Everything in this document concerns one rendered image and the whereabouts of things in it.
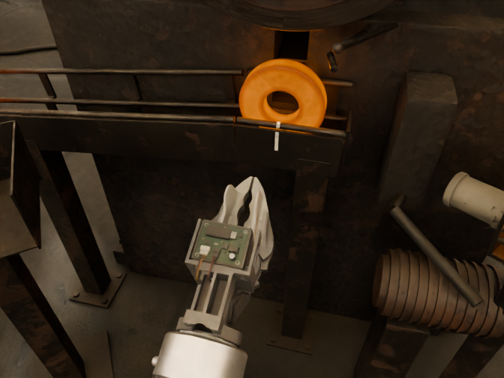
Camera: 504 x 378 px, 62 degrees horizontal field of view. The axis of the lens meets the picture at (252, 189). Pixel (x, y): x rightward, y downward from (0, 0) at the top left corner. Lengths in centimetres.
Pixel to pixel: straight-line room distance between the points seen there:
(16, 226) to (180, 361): 46
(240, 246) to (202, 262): 4
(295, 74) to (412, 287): 41
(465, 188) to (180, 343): 49
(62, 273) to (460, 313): 117
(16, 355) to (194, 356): 102
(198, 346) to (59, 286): 109
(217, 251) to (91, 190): 136
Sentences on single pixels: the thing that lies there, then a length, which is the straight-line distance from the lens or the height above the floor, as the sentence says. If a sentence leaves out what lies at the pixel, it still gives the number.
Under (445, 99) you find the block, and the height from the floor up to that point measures 80.
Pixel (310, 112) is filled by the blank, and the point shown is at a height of 73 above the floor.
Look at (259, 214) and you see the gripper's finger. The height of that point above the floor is 75.
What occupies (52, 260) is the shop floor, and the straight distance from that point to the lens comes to 157.
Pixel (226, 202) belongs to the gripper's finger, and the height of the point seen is 77.
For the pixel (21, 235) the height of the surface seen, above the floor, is 61.
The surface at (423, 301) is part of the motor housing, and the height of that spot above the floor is 50.
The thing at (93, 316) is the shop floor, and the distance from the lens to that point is 139.
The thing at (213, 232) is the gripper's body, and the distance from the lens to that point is 46.
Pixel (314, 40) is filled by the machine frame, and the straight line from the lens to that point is 77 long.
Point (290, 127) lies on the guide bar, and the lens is 74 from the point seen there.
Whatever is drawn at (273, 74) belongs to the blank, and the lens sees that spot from 72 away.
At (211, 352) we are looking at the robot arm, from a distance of 43.
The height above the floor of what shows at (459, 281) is 56.
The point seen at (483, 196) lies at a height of 69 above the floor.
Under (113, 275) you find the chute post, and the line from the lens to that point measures 145.
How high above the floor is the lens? 113
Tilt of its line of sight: 43 degrees down
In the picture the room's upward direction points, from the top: straight up
